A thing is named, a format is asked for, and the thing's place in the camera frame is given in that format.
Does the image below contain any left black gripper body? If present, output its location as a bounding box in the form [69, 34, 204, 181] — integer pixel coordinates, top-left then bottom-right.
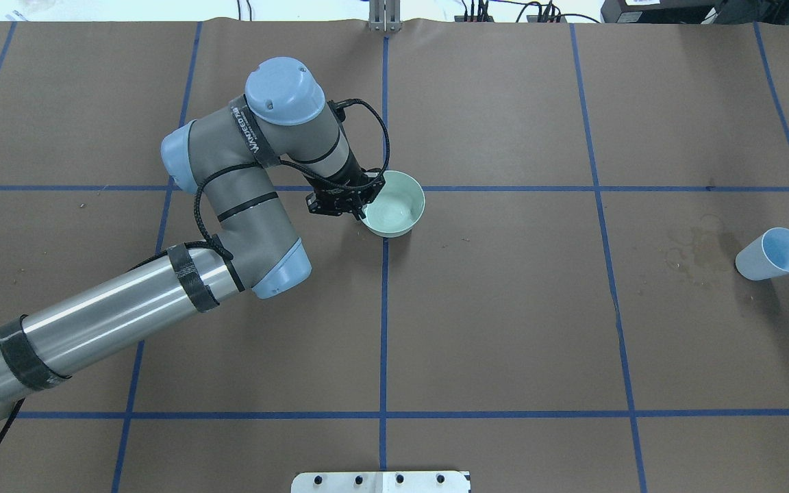
[306, 168, 386, 218]

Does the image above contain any mint green ceramic bowl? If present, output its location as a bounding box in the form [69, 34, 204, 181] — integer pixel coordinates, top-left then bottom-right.
[360, 170, 426, 238]

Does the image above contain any light blue plastic cup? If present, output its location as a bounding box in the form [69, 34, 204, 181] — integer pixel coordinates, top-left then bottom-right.
[735, 227, 789, 281]

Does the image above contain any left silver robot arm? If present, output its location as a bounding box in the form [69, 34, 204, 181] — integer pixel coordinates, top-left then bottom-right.
[0, 57, 389, 422]

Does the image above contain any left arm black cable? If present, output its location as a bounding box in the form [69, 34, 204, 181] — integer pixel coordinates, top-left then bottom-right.
[0, 99, 391, 493]

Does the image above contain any aluminium frame post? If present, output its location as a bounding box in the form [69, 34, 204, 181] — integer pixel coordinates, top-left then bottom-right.
[367, 0, 403, 34]

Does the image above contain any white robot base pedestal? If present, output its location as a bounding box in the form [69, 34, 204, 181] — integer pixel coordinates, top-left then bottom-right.
[290, 470, 472, 492]

